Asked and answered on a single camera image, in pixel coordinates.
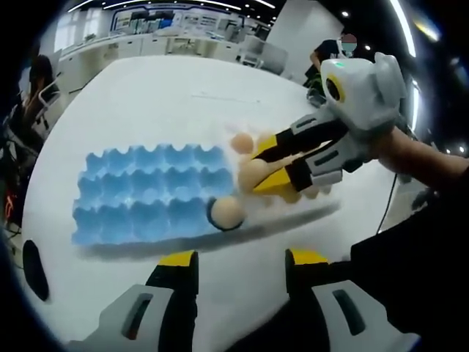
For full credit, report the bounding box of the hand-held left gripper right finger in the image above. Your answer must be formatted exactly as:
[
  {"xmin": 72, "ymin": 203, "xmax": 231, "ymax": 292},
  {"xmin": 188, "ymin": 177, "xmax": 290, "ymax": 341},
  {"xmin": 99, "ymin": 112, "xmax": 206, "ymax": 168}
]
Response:
[{"xmin": 284, "ymin": 247, "xmax": 422, "ymax": 352}]

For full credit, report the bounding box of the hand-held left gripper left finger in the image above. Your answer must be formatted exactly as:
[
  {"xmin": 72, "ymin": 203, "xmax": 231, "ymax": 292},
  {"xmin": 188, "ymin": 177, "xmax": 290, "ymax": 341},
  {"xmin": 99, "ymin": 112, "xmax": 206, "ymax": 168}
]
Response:
[{"xmin": 67, "ymin": 250, "xmax": 201, "ymax": 352}]

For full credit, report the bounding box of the single brown egg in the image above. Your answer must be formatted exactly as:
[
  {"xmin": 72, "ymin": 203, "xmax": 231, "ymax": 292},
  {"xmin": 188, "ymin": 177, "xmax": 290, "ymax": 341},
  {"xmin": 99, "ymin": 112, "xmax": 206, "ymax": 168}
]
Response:
[
  {"xmin": 237, "ymin": 158, "xmax": 281, "ymax": 194},
  {"xmin": 210, "ymin": 196, "xmax": 245, "ymax": 230}
]

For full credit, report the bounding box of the group of brown eggs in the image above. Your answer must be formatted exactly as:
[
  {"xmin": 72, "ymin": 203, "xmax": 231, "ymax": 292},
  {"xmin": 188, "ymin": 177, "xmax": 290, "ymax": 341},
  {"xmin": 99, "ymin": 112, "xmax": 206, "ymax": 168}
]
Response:
[{"xmin": 229, "ymin": 130, "xmax": 334, "ymax": 205}]

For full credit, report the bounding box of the blue egg tray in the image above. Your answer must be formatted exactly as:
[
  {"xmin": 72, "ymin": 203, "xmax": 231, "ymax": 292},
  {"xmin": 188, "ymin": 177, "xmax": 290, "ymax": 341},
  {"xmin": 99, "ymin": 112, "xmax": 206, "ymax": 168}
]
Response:
[{"xmin": 71, "ymin": 143, "xmax": 246, "ymax": 247}]

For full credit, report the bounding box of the person's right hand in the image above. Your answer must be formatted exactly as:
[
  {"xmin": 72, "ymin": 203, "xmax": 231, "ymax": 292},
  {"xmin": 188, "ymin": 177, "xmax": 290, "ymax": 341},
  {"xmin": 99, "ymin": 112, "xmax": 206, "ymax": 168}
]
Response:
[{"xmin": 376, "ymin": 123, "xmax": 419, "ymax": 174}]

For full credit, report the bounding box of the dark bowl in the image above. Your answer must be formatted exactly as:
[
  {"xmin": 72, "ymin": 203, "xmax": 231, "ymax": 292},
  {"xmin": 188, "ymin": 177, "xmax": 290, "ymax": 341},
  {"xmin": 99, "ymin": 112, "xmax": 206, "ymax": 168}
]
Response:
[{"xmin": 306, "ymin": 87, "xmax": 328, "ymax": 108}]

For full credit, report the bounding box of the white foam pad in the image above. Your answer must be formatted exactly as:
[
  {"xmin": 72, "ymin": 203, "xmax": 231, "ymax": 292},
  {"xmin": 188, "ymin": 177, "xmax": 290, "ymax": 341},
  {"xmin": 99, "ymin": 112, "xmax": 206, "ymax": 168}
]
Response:
[{"xmin": 223, "ymin": 122, "xmax": 341, "ymax": 221}]

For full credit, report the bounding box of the straight ceiling light bar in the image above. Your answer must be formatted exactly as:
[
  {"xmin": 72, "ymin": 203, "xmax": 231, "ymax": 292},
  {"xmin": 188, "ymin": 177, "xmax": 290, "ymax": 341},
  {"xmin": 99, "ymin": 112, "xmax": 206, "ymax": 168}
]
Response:
[{"xmin": 390, "ymin": 0, "xmax": 417, "ymax": 58}]

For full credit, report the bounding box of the person's dark clothing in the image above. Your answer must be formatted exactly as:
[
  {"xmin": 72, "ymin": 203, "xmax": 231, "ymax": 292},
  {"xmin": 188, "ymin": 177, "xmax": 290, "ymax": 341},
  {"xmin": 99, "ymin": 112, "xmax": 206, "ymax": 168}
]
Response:
[{"xmin": 350, "ymin": 157, "xmax": 469, "ymax": 352}]

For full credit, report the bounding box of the black oval object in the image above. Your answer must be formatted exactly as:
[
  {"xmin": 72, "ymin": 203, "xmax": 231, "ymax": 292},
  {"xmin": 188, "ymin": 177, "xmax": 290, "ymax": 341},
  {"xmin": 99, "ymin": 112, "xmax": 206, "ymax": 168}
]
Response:
[{"xmin": 21, "ymin": 238, "xmax": 51, "ymax": 302}]

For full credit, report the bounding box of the row of white cabinets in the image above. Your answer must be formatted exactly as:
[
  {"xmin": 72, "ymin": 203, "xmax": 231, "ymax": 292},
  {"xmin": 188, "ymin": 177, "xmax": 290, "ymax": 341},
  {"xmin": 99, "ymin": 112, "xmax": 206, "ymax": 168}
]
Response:
[{"xmin": 60, "ymin": 31, "xmax": 257, "ymax": 85}]

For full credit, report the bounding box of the black cable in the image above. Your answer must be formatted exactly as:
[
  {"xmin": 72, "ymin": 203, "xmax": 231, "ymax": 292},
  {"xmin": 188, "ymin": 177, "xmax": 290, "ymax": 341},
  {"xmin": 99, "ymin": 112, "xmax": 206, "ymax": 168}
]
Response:
[{"xmin": 377, "ymin": 172, "xmax": 400, "ymax": 234}]

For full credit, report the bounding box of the white frame office chair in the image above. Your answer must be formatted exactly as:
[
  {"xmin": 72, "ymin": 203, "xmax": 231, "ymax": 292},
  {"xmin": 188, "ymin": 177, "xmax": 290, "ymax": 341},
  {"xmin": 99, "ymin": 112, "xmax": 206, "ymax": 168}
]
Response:
[{"xmin": 36, "ymin": 82, "xmax": 63, "ymax": 129}]

